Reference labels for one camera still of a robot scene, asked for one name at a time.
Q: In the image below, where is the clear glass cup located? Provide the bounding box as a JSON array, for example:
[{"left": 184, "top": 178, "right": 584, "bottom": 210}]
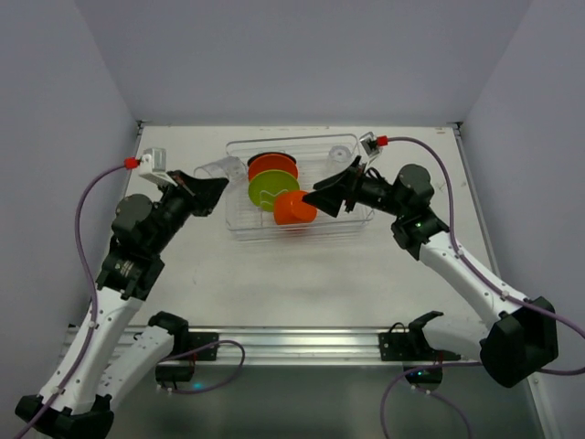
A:
[
  {"left": 325, "top": 145, "right": 354, "bottom": 176},
  {"left": 194, "top": 156, "right": 247, "bottom": 183}
]

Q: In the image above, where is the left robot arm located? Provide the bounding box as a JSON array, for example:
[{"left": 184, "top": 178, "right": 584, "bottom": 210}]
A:
[{"left": 16, "top": 171, "right": 229, "bottom": 438}]

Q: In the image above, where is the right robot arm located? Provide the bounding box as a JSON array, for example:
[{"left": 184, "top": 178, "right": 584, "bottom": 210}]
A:
[{"left": 303, "top": 159, "right": 558, "bottom": 388}]

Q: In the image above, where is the clear plastic rack tray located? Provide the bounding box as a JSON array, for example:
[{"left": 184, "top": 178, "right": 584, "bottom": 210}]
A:
[{"left": 224, "top": 134, "right": 374, "bottom": 241}]

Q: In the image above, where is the black plate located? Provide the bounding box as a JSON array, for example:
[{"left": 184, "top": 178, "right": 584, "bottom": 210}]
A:
[{"left": 247, "top": 152, "right": 297, "bottom": 166}]

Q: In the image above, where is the green plate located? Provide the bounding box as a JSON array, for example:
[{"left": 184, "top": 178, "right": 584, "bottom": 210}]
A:
[{"left": 248, "top": 170, "right": 300, "bottom": 212}]

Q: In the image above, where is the orange plate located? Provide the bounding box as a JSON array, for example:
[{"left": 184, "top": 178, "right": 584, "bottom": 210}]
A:
[{"left": 248, "top": 155, "right": 299, "bottom": 181}]

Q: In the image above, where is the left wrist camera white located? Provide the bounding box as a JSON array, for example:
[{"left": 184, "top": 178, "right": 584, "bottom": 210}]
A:
[{"left": 138, "top": 148, "right": 172, "bottom": 187}]

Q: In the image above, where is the white wire dish rack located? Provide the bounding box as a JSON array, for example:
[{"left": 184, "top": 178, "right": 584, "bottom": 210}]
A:
[{"left": 227, "top": 137, "right": 374, "bottom": 239}]

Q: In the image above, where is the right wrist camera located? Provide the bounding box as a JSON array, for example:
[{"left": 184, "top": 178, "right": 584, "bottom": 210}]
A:
[{"left": 359, "top": 132, "right": 380, "bottom": 159}]

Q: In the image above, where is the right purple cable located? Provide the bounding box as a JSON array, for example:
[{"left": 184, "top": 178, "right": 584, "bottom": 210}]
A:
[{"left": 377, "top": 134, "right": 585, "bottom": 439}]

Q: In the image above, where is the purple cable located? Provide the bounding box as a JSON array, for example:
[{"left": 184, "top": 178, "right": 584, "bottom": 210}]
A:
[
  {"left": 13, "top": 156, "right": 141, "bottom": 439},
  {"left": 377, "top": 134, "right": 585, "bottom": 439}
]

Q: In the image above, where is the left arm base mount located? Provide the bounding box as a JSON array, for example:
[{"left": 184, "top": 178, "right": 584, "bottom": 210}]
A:
[{"left": 154, "top": 332, "right": 219, "bottom": 390}]

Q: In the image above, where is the aluminium frame rail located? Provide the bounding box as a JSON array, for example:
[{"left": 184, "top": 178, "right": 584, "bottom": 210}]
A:
[{"left": 58, "top": 325, "right": 540, "bottom": 367}]

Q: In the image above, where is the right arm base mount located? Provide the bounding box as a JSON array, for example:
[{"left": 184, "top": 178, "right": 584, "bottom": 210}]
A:
[{"left": 378, "top": 311, "right": 462, "bottom": 391}]

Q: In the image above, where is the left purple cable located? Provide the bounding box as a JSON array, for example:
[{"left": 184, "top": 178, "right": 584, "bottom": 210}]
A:
[{"left": 13, "top": 156, "right": 141, "bottom": 439}]

